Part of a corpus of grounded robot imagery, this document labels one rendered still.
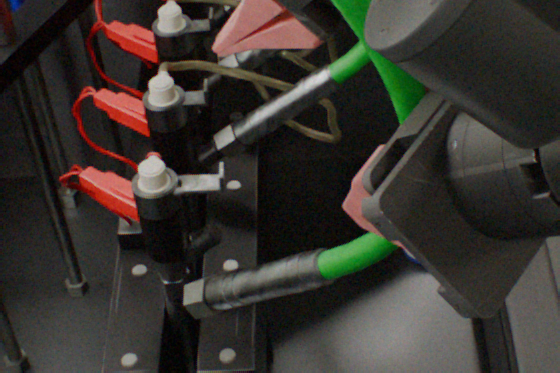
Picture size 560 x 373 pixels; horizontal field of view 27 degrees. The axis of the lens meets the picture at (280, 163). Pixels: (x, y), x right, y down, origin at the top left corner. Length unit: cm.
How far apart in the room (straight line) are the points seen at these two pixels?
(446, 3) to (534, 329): 51
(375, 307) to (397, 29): 66
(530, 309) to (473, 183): 41
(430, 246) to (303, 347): 53
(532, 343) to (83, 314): 39
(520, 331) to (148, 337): 25
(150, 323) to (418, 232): 39
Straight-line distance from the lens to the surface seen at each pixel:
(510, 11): 32
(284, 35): 57
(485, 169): 41
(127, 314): 79
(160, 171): 69
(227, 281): 60
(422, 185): 43
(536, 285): 84
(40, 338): 100
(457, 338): 95
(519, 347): 80
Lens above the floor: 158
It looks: 43 degrees down
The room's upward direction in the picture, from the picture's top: 6 degrees counter-clockwise
